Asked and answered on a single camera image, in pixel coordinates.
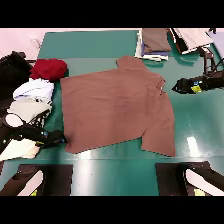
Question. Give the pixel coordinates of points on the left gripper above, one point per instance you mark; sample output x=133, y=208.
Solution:
x=53, y=137

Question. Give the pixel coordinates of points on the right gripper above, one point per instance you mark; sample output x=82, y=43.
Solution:
x=185, y=86

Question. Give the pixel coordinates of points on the cream garment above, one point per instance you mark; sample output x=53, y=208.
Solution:
x=26, y=109

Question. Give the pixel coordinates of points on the white folded garment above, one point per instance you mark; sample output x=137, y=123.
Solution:
x=194, y=36
x=156, y=58

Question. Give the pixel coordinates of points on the blue folded garment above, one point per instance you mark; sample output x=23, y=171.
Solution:
x=154, y=53

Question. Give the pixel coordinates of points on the black folded garment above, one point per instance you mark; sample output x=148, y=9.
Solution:
x=178, y=41

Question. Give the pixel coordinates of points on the pale blue garment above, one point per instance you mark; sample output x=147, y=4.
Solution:
x=35, y=89

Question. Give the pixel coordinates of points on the grey folded garment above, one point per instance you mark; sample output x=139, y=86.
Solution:
x=156, y=40

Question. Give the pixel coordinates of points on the red garment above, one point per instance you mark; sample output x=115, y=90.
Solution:
x=49, y=69

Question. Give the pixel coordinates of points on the brown T-shirt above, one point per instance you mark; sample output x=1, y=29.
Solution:
x=116, y=103

